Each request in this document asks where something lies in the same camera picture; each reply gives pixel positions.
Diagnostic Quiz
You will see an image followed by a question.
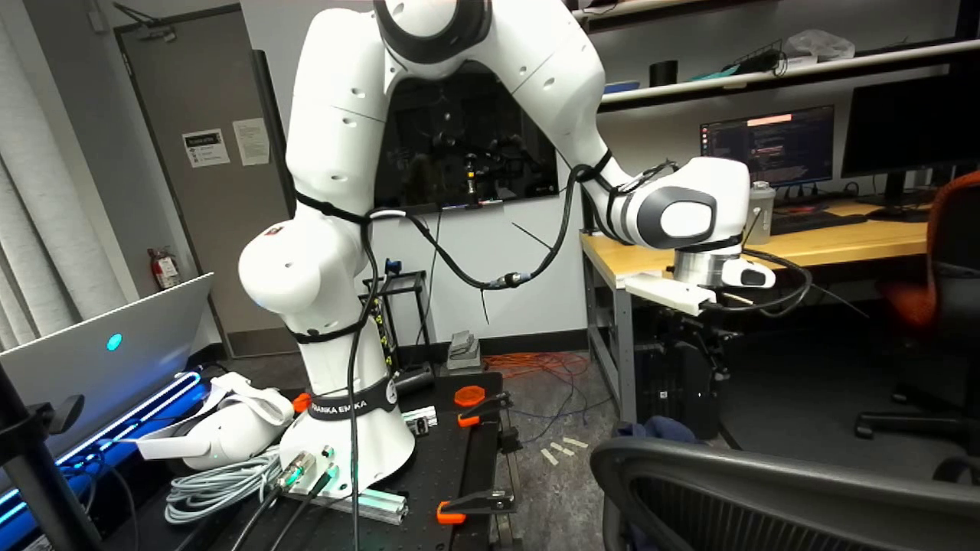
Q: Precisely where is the black keyboard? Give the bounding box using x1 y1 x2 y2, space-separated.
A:
772 206 874 235

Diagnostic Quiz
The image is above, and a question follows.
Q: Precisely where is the black metal cart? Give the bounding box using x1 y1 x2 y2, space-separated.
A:
368 257 438 355

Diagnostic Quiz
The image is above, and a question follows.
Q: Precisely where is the blue metal frame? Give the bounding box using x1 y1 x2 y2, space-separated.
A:
0 372 210 551

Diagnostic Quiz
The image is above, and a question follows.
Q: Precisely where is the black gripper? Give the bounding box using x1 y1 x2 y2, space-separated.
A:
668 309 741 410

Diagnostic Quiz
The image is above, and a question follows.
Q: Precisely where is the large dark monitor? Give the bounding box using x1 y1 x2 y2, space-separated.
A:
836 72 980 212

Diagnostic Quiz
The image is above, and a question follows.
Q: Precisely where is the white paper sign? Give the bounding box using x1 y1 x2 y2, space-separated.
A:
229 117 271 169
180 126 234 173

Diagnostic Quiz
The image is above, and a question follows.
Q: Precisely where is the orange black clamp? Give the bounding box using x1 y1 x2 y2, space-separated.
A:
451 383 513 431
431 488 518 533

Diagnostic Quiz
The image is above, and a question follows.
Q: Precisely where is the orange black office chair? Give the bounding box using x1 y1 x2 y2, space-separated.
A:
853 165 980 484

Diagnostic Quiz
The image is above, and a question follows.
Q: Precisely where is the small black box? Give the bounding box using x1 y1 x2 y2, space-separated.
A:
650 58 683 91

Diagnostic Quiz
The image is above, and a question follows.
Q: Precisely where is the small grey box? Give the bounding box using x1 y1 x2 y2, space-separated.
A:
443 331 485 378

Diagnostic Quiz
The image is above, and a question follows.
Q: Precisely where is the black mesh office chair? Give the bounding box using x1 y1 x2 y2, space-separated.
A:
588 434 980 551

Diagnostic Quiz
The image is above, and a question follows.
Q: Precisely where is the metal plate with green connectors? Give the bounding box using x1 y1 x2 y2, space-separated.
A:
270 443 409 529

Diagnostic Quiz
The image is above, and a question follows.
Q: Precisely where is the black computer tower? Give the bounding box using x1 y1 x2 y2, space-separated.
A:
633 309 722 440

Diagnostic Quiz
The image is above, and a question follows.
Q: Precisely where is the silver laptop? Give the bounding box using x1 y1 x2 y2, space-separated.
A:
0 270 221 456

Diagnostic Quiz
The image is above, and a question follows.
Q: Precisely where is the monitor showing code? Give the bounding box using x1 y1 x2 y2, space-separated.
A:
699 106 838 193

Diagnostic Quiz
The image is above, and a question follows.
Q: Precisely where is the red fire extinguisher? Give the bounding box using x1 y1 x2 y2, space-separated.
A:
147 244 180 292

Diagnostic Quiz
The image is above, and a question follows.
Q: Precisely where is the white wall shelf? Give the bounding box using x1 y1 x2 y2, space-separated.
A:
594 38 980 113

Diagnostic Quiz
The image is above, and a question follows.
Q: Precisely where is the grey door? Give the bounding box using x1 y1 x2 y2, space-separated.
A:
114 4 297 346

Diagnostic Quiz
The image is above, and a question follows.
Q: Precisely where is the clear plastic bag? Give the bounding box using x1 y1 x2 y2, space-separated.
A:
775 27 857 73

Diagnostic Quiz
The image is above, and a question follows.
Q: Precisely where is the black wall screen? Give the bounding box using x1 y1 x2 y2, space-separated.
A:
371 58 563 216

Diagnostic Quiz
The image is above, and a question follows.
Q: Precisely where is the grey coiled cable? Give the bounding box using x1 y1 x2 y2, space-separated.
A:
162 446 285 529

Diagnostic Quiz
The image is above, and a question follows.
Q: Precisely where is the wooden top desk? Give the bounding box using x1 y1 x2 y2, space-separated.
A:
579 212 930 427

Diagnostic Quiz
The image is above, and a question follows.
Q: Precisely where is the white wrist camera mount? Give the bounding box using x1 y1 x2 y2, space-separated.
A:
620 274 721 319

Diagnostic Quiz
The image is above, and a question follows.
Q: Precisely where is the white plastic controller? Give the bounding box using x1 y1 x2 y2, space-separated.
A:
132 372 297 473

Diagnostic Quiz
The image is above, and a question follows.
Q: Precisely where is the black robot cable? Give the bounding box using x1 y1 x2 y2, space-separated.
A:
289 152 821 551

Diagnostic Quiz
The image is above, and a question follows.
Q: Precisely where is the black tripod stand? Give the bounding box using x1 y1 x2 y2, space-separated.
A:
0 365 103 551

